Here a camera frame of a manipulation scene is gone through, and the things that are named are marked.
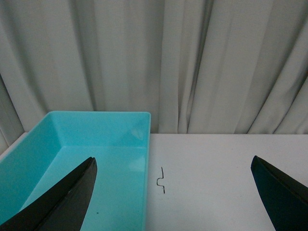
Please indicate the turquoise plastic bin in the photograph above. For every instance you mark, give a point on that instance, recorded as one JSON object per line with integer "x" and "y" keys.
{"x": 62, "y": 140}

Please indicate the white pleated curtain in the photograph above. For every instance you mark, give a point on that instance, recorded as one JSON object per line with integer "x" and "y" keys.
{"x": 198, "y": 66}

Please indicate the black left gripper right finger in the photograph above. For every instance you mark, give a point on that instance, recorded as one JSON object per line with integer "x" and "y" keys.
{"x": 285, "y": 199}

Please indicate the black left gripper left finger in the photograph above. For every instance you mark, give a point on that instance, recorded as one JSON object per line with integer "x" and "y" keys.
{"x": 61, "y": 208}

